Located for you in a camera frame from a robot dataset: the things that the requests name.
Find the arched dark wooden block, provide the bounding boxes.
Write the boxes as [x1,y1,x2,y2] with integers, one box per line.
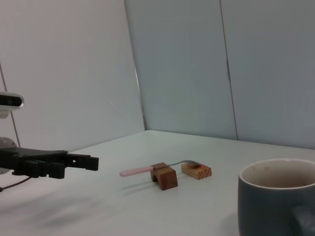
[150,162,179,191]

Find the flat light wooden block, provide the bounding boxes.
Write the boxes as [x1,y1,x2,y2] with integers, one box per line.
[181,162,213,181]

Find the grey ceramic cup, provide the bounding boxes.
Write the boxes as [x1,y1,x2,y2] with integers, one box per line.
[237,158,315,236]

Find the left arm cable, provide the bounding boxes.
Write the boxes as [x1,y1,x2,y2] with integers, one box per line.
[0,176,31,193]

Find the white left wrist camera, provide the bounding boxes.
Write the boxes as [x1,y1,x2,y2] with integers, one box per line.
[0,91,25,119]

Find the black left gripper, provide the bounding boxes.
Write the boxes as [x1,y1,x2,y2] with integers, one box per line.
[0,147,100,179]

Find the pink handled metal spoon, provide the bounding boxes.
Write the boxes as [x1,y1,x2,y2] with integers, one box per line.
[120,159,201,177]

